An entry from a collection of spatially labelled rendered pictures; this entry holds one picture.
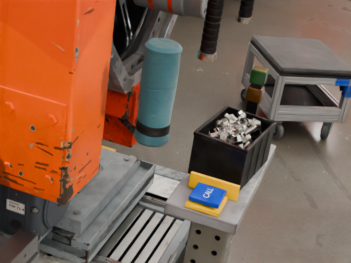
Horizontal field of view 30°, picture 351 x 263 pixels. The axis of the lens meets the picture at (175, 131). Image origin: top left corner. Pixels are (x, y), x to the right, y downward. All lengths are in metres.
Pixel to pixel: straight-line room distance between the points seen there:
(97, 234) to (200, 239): 0.32
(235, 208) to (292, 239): 0.77
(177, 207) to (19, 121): 0.42
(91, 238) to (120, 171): 0.29
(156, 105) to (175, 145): 1.11
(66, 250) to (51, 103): 0.71
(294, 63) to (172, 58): 1.31
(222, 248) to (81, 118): 0.59
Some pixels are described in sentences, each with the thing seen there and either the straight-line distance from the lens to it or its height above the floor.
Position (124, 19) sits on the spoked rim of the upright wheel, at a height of 0.70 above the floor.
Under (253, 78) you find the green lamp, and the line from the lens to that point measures 1.72.
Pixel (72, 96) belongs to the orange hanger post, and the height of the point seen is 0.76.
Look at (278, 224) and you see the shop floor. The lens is 2.31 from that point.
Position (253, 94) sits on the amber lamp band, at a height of 0.59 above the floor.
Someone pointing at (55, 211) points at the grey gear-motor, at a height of 0.30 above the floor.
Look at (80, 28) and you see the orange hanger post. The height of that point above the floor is 0.88.
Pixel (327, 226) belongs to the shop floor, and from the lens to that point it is 2.38.
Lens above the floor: 1.26
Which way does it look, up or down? 27 degrees down
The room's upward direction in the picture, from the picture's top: 9 degrees clockwise
